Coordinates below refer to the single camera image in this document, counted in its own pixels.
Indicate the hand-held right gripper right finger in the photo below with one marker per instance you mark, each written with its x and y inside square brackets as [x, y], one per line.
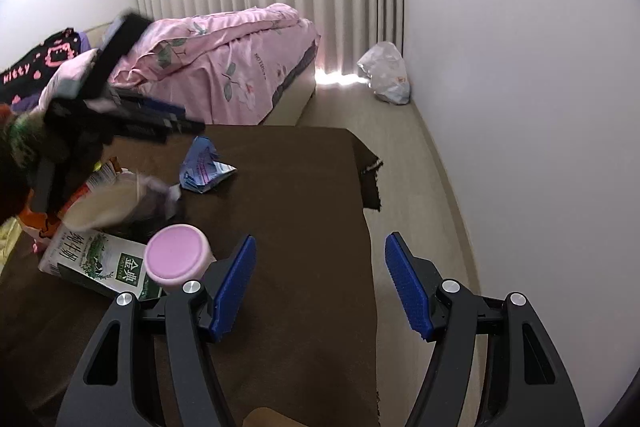
[407, 292]

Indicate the beige bed base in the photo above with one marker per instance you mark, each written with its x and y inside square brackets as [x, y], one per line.
[295, 97]

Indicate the crumpled clear plastic wrapper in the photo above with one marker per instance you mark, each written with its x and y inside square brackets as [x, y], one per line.
[157, 197]

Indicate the bed with pink quilt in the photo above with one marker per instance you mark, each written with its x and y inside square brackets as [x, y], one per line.
[215, 52]

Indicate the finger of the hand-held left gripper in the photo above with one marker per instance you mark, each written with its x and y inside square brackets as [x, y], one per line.
[165, 129]
[150, 104]

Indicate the yellow trash bag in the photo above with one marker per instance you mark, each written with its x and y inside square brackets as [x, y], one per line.
[7, 247]

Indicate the cream paper cup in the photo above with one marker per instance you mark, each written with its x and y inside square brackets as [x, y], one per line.
[105, 207]

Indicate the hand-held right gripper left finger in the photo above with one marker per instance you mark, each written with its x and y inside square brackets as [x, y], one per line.
[235, 287]

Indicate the white plastic bag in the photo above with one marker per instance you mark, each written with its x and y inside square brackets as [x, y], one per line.
[385, 72]

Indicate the pink lidded cup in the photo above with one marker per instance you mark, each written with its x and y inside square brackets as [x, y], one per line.
[175, 252]

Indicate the orange plastic bag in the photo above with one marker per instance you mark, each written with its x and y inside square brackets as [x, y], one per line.
[60, 212]

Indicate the crumpled blue white packet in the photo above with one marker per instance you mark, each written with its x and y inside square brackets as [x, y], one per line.
[202, 167]

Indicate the black pink printed blanket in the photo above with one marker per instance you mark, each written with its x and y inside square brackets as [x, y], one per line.
[30, 67]

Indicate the white green milk carton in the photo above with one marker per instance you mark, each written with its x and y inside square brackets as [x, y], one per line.
[90, 257]

